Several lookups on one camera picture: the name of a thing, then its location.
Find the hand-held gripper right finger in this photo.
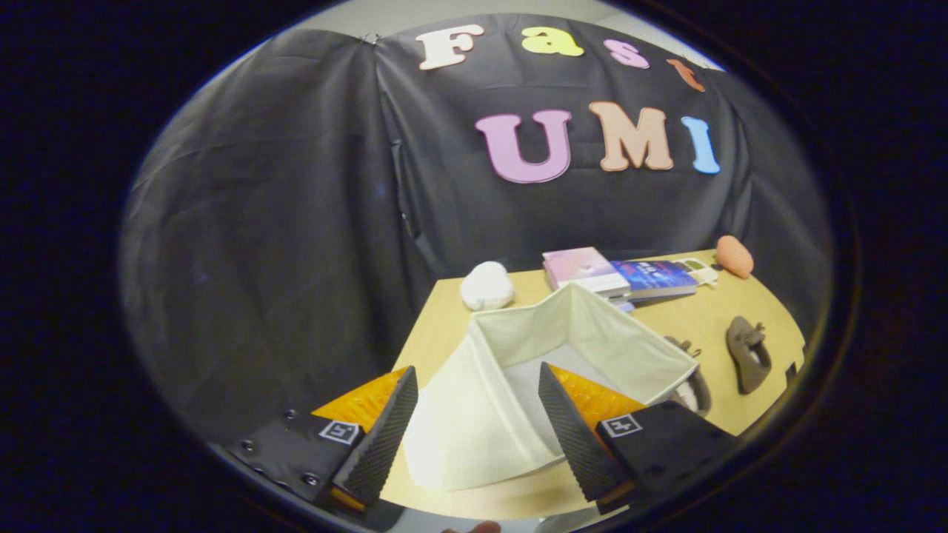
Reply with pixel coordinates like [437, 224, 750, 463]
[538, 361, 741, 515]

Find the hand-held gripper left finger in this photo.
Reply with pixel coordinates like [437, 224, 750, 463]
[226, 365, 419, 513]

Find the cream fabric storage box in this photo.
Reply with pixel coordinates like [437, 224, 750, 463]
[402, 282, 701, 493]

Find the brown fuzzy shoe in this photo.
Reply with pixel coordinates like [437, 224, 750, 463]
[726, 316, 772, 395]
[663, 337, 713, 417]

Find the pink book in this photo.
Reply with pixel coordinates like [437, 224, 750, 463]
[542, 247, 632, 298]

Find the white fluffy ball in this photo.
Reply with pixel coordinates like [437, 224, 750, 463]
[459, 261, 515, 312]

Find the white divided grain tray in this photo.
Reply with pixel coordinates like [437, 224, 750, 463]
[674, 257, 721, 287]

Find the black backdrop cloth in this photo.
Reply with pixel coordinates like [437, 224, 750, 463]
[122, 13, 834, 445]

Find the orange fluffy ball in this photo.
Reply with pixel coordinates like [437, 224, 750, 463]
[715, 235, 755, 280]

